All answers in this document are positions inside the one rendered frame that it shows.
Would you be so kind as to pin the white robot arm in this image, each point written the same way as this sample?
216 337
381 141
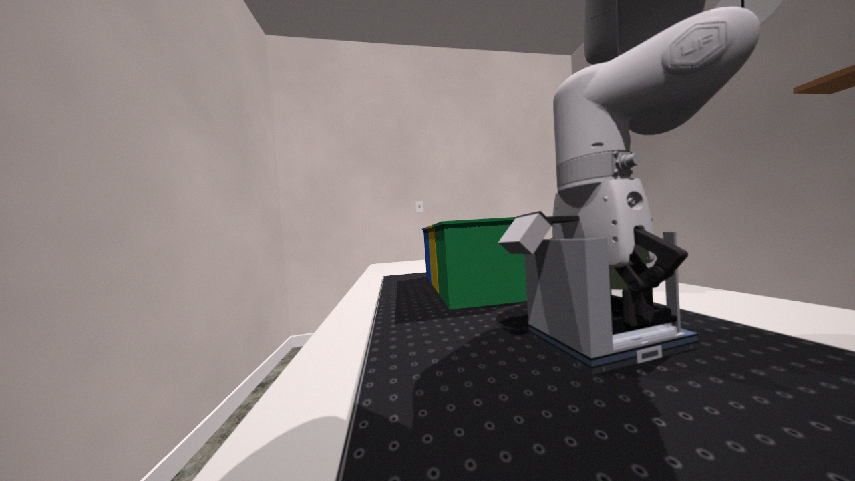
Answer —
672 58

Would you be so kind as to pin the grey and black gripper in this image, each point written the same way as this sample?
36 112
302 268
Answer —
616 208

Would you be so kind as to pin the blue open-top bin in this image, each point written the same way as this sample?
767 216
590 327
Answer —
427 254

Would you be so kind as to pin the yellow bin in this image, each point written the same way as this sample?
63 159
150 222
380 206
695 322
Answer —
433 258

